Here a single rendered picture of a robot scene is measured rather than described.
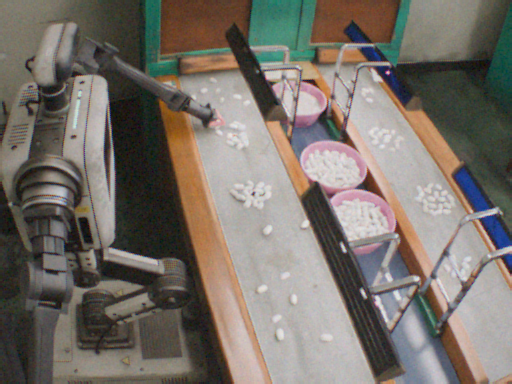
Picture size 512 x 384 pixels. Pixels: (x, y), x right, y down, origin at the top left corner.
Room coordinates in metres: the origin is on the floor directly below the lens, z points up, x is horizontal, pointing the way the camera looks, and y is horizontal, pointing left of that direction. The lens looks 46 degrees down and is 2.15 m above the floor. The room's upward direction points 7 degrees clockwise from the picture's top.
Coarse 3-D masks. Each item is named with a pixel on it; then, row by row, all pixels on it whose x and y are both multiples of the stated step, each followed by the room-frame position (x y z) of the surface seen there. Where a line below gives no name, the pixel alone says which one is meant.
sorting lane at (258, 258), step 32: (224, 96) 1.94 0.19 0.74; (192, 128) 1.69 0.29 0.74; (224, 128) 1.71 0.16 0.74; (256, 128) 1.74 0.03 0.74; (224, 160) 1.52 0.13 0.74; (256, 160) 1.54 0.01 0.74; (224, 192) 1.35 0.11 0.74; (288, 192) 1.39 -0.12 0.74; (224, 224) 1.20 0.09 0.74; (256, 224) 1.22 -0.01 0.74; (288, 224) 1.24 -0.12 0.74; (256, 256) 1.08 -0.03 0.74; (288, 256) 1.10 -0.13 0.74; (320, 256) 1.11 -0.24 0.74; (256, 288) 0.95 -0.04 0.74; (288, 288) 0.97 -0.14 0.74; (320, 288) 0.98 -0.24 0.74; (256, 320) 0.83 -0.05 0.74; (288, 320) 0.84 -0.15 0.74; (320, 320) 0.85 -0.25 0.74; (288, 352) 0.72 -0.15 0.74; (320, 352) 0.73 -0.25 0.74; (352, 352) 0.74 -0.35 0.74
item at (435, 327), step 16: (496, 208) 1.06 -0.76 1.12; (464, 224) 0.99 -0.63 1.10; (448, 240) 1.00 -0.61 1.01; (448, 256) 0.97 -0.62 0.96; (496, 256) 0.86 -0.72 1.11; (432, 272) 0.99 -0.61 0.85; (480, 272) 0.84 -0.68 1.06; (464, 288) 0.85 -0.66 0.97; (448, 304) 0.87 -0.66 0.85; (432, 320) 0.89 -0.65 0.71; (432, 336) 0.84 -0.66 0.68
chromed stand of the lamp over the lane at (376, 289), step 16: (352, 240) 0.87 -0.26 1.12; (368, 240) 0.88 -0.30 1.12; (384, 240) 0.89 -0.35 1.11; (384, 272) 0.89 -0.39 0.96; (368, 288) 0.72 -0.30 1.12; (384, 288) 0.73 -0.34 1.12; (400, 288) 0.74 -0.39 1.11; (416, 288) 0.76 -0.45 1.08; (400, 304) 0.78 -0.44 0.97; (384, 320) 0.80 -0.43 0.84
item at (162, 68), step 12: (144, 60) 2.13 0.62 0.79; (264, 60) 2.22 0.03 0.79; (276, 60) 2.24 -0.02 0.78; (288, 60) 2.26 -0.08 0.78; (300, 60) 2.29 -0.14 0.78; (312, 60) 2.36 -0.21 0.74; (396, 60) 2.49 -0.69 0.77; (144, 72) 2.32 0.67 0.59; (156, 72) 2.03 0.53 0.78; (168, 72) 2.05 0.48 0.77; (204, 72) 2.13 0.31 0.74; (216, 72) 2.14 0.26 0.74; (144, 96) 2.25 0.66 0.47; (144, 108) 2.41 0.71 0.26; (144, 120) 2.43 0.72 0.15; (156, 120) 2.06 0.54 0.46; (144, 132) 2.34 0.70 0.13; (156, 132) 2.06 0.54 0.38; (156, 144) 2.06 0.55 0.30; (156, 156) 2.06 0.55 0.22; (156, 168) 2.06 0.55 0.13; (156, 180) 2.06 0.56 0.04
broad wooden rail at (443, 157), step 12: (384, 84) 2.20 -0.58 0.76; (408, 120) 1.94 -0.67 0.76; (420, 120) 1.94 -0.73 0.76; (420, 132) 1.85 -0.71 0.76; (432, 132) 1.87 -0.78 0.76; (432, 144) 1.78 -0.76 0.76; (444, 144) 1.79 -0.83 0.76; (432, 156) 1.71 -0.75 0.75; (444, 156) 1.70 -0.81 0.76; (444, 168) 1.62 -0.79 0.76; (456, 192) 1.49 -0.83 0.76; (468, 204) 1.42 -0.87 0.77; (480, 228) 1.30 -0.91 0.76; (504, 276) 1.07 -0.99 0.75
